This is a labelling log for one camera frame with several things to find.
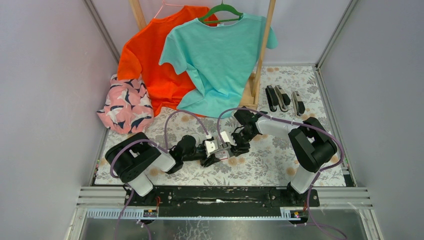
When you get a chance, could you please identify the green clothes hanger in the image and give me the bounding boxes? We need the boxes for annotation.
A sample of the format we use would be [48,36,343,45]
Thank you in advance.
[198,0,244,25]

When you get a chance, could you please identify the wooden rack post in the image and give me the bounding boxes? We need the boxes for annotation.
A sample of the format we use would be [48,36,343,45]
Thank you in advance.
[250,0,276,104]
[128,0,147,31]

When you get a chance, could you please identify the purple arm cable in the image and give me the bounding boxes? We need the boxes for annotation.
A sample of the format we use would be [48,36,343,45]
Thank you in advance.
[216,107,348,239]
[109,109,213,240]

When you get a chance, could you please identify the wooden rack base tray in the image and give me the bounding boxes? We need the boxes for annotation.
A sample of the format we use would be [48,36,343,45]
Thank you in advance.
[238,72,261,110]

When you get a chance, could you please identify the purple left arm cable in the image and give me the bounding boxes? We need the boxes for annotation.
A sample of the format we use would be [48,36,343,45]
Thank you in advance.
[109,109,213,240]

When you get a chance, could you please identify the teal t-shirt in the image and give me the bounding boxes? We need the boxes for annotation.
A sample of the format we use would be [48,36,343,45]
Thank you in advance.
[159,13,267,118]

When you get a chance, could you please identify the pink clothes hanger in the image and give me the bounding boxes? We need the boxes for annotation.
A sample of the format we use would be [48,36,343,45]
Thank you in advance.
[153,0,184,19]

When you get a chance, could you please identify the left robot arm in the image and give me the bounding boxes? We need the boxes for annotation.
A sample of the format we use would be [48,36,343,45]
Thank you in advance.
[105,132,221,206]

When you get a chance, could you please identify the pink bird-pattern cloth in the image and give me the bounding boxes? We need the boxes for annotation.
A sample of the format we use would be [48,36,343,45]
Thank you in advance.
[96,74,154,134]

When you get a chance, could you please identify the red staple box sleeve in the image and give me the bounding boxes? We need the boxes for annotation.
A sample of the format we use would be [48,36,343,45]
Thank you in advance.
[214,149,233,161]

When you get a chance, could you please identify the wooden rack left post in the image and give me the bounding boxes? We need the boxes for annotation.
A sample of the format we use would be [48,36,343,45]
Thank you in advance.
[128,0,147,31]

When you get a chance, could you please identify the wooden rack right post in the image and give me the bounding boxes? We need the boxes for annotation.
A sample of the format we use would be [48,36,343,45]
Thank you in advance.
[250,0,276,104]

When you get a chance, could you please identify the orange t-shirt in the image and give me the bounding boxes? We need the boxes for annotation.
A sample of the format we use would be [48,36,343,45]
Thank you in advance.
[117,5,210,116]

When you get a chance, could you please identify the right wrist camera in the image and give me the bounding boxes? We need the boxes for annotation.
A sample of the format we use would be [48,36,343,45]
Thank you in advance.
[220,131,237,146]

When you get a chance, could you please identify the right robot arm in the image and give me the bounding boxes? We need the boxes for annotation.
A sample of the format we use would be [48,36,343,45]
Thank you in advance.
[231,107,338,206]

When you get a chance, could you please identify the beige and black stapler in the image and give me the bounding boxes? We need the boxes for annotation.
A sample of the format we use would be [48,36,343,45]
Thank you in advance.
[274,85,291,112]

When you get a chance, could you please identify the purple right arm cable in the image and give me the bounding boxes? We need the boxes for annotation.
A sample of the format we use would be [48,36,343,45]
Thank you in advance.
[216,107,348,239]

